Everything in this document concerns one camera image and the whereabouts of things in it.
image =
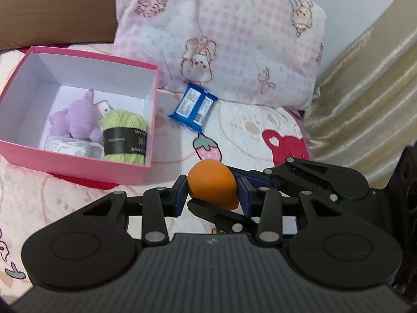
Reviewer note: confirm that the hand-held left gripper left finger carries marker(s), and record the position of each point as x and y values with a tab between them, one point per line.
180	195

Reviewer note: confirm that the pink checked quilt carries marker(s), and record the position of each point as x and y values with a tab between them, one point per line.
244	39

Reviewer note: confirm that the pink cardboard box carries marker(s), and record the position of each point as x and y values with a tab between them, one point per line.
81	68

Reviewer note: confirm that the clear plastic box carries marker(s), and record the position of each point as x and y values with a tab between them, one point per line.
71	146

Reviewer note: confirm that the green yarn ball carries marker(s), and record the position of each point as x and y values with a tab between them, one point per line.
127	120

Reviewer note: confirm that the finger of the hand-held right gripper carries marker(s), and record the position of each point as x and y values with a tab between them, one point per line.
277	176
228	220

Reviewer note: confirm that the beige curtain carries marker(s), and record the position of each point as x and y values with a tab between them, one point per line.
358	111

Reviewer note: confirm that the blue snack packet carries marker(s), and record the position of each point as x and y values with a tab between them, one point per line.
192	107

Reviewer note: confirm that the orange makeup sponge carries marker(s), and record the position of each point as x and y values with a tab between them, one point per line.
211	182

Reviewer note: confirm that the brown pillow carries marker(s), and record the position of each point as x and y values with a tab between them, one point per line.
49	13

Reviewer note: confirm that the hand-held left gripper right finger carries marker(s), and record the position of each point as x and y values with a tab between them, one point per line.
245	199

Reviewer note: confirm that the purple plush toy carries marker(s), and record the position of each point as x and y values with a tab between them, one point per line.
81	117

